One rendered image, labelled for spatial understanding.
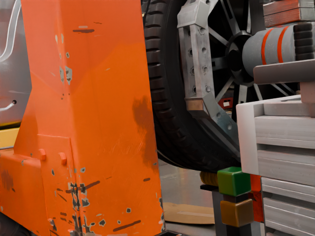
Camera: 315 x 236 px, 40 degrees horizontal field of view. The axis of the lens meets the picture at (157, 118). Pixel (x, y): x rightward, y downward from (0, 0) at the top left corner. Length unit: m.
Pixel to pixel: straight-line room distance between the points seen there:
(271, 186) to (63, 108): 0.35
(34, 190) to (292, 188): 0.55
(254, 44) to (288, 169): 0.66
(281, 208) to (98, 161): 0.31
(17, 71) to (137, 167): 0.56
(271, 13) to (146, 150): 0.39
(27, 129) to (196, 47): 0.41
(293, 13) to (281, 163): 0.44
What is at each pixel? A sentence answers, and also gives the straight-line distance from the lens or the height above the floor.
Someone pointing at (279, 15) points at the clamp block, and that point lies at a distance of 0.92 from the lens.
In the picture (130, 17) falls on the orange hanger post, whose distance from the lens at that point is 0.76.
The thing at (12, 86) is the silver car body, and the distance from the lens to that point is 1.20.
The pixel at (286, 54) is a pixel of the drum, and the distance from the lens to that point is 1.07.
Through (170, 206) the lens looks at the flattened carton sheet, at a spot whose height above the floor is 0.01.
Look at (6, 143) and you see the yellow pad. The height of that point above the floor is 0.70.
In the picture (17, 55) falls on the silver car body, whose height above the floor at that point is 0.92.
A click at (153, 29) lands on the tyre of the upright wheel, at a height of 0.94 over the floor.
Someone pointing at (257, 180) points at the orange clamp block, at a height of 0.53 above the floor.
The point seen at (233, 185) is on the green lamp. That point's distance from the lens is 0.69.
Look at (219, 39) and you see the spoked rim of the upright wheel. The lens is 1.18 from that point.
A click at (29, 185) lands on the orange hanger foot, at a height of 0.63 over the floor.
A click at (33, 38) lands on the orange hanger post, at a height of 0.91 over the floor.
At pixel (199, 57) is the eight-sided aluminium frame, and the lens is 0.98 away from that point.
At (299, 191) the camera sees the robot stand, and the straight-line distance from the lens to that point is 0.51.
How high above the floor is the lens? 0.81
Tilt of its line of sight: 5 degrees down
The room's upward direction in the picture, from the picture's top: 6 degrees counter-clockwise
